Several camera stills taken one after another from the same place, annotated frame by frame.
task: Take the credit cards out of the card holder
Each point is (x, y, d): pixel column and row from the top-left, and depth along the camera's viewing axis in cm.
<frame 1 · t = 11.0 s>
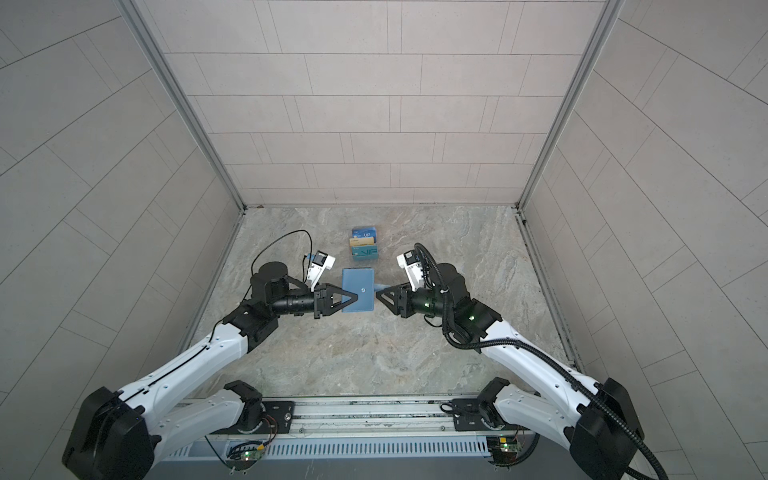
left hand: (357, 303, 68), fingers closed
right hand: (379, 300, 69), fingers open
blue-grey card holder wallet: (360, 281, 70), point 24 cm above the table
dark blue VIP card: (366, 232, 104), point 5 cm above the table
teal VIP card: (365, 253, 101), point 3 cm above the table

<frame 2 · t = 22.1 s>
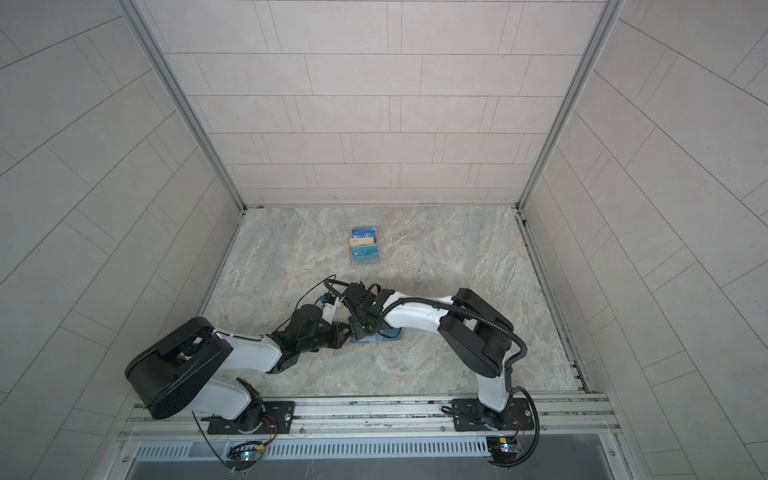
left hand: (362, 330, 86), fingers closed
right hand: (361, 330, 87), fingers open
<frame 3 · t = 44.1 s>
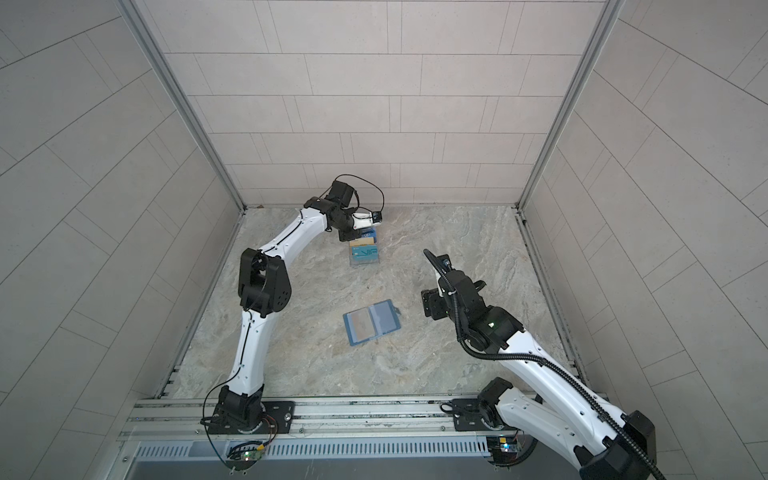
left hand: (365, 220, 100), fingers closed
right hand: (431, 291, 77), fingers open
blue-grey card holder wallet: (371, 321, 88), on the table
the other named things where they were.

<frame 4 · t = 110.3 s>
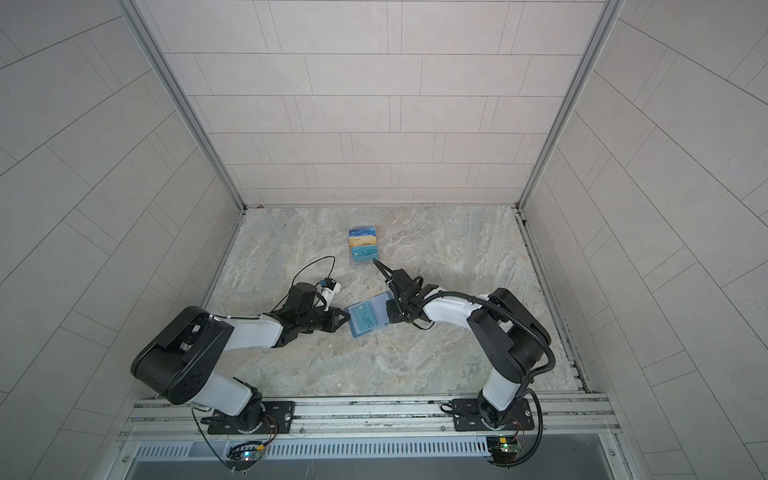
left hand: (356, 315, 88), fingers closed
right hand: (391, 314, 91), fingers open
blue-grey card holder wallet: (378, 305, 92), on the table
the other named things where they were.

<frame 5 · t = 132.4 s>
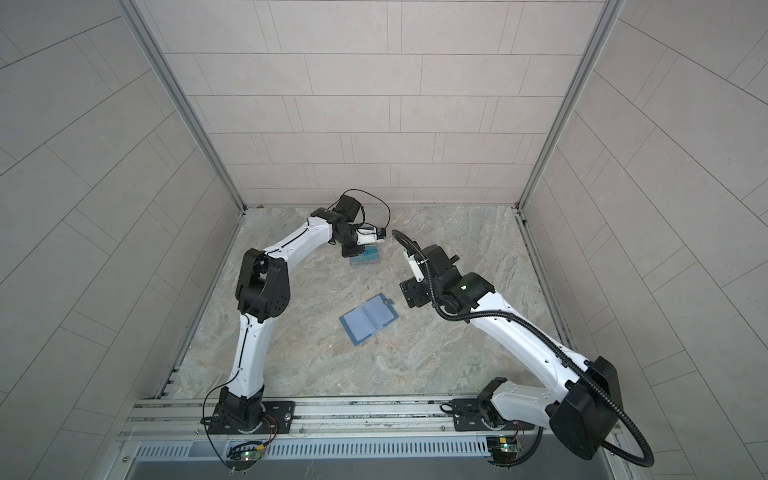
left hand: (368, 239, 100), fingers closed
right hand: (411, 284, 78), fingers open
